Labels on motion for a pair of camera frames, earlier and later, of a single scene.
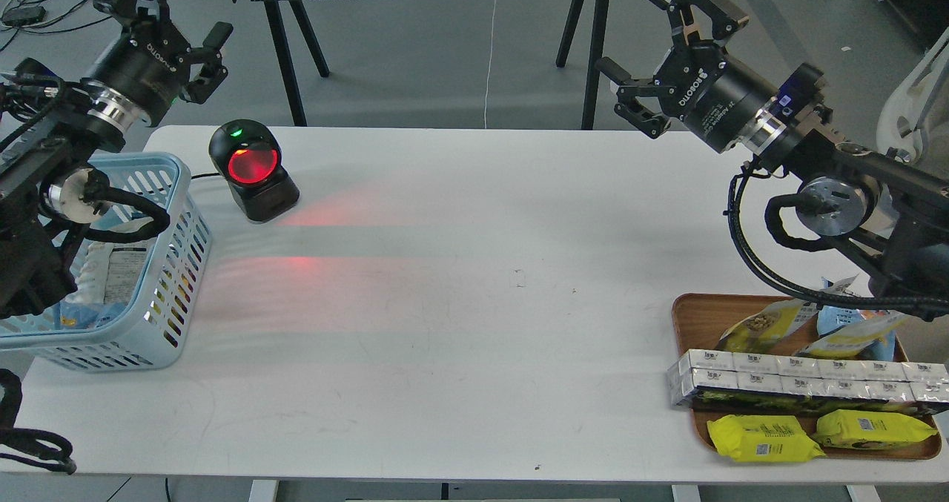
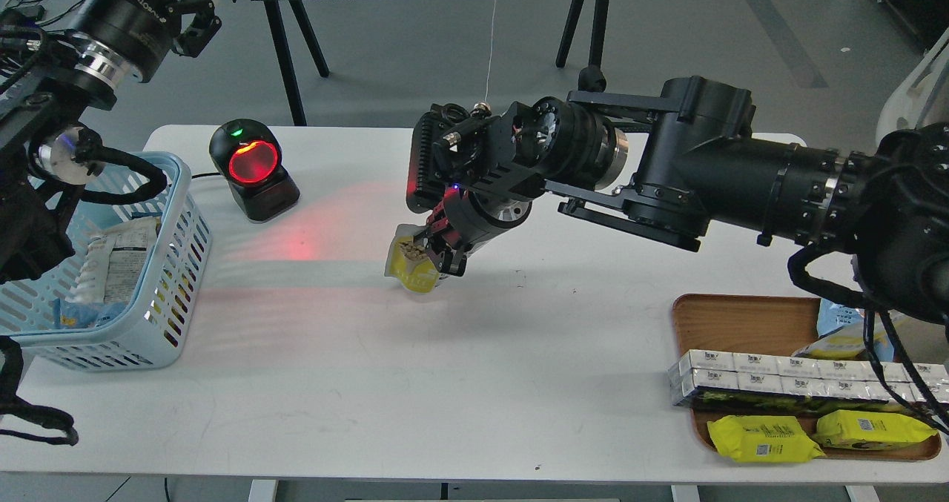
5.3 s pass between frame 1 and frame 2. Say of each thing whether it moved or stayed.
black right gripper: moved
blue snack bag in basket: stayed
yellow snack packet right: stayed
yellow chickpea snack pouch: moved
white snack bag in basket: stayed
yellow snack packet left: stayed
